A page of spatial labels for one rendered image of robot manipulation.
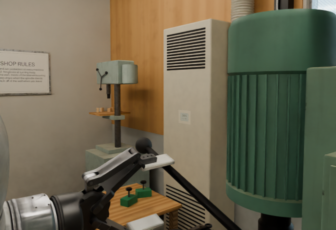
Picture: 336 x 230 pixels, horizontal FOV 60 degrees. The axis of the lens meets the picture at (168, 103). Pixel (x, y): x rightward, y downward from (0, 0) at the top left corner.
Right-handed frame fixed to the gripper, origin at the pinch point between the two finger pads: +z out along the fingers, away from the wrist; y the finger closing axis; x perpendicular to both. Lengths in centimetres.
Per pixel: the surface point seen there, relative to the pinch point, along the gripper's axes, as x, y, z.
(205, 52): 109, 12, 107
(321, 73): -19.9, 28.6, 7.2
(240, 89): -8.9, 23.2, 5.7
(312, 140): -21.5, 19.9, 7.1
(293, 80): -15.7, 26.5, 8.5
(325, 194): -29.4, 19.9, -4.9
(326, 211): -29.9, 18.5, -5.0
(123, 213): 98, -93, 52
